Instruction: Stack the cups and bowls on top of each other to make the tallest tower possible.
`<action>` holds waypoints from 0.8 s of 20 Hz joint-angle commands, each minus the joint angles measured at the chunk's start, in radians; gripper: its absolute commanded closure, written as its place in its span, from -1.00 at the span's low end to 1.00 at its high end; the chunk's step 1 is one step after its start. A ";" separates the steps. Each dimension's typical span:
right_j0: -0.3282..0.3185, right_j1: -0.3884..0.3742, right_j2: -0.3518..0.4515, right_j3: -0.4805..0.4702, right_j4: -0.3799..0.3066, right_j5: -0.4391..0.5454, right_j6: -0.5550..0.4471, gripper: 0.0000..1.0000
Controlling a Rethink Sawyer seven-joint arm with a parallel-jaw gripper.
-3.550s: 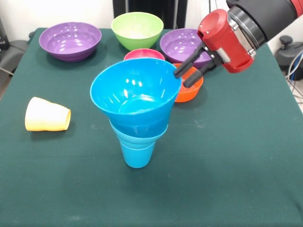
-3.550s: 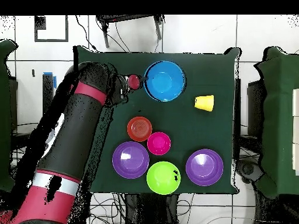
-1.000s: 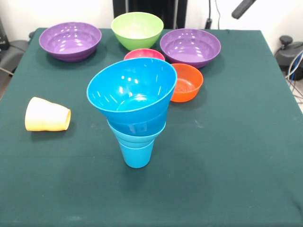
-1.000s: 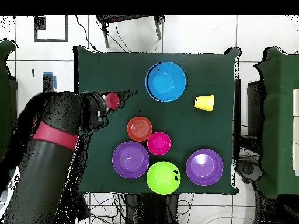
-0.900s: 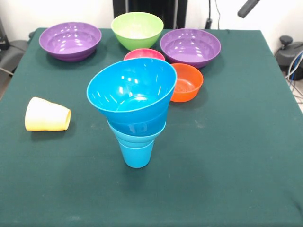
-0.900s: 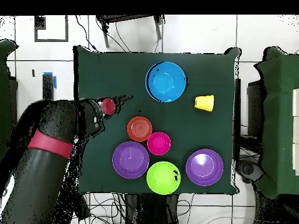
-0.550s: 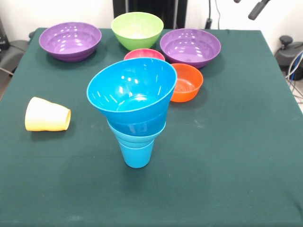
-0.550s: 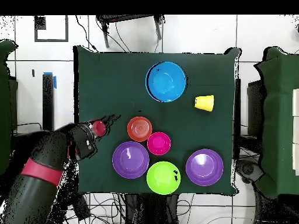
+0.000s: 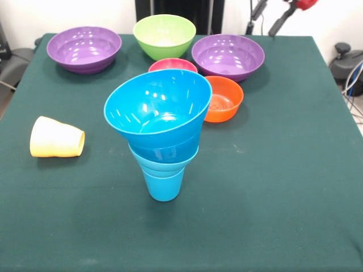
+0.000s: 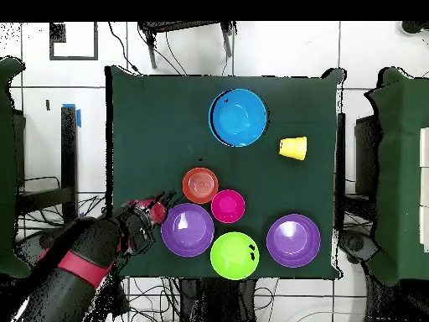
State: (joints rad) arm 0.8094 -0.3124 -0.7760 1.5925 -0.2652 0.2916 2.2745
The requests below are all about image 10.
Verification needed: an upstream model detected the orange plastic bowl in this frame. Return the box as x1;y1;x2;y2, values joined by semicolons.
182;167;220;205

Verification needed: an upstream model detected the bundle of floor cables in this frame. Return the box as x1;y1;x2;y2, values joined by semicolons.
16;175;182;322

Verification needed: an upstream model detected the black square frame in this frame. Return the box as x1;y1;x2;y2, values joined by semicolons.
49;21;99;62

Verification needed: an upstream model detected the grey office chair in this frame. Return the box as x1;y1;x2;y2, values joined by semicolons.
14;229;59;266
339;229;380;266

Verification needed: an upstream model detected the black bench frame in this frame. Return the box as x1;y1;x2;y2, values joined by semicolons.
14;105;79;224

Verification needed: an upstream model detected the pink plastic bowl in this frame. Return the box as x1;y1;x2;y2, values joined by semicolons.
210;189;246;224

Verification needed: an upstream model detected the yellow plastic cup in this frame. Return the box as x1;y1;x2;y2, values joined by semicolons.
278;136;308;161

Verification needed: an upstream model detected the large blue plastic bowl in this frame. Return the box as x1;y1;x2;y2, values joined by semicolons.
208;87;268;148

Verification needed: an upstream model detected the green plastic bowl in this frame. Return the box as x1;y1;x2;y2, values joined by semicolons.
209;231;260;281

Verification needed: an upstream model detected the purple plastic bowl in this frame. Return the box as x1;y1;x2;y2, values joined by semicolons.
160;202;215;258
266;213;322;268

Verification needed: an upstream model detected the green covered side table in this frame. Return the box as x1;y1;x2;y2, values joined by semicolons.
0;56;31;279
364;66;429;286

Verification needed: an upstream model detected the dark green table cloth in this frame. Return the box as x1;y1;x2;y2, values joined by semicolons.
105;65;346;279

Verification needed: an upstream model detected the black floor cable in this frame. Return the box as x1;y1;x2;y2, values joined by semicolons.
107;21;142;75

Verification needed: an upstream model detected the black cabinet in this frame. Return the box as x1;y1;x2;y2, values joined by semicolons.
354;115;381;197

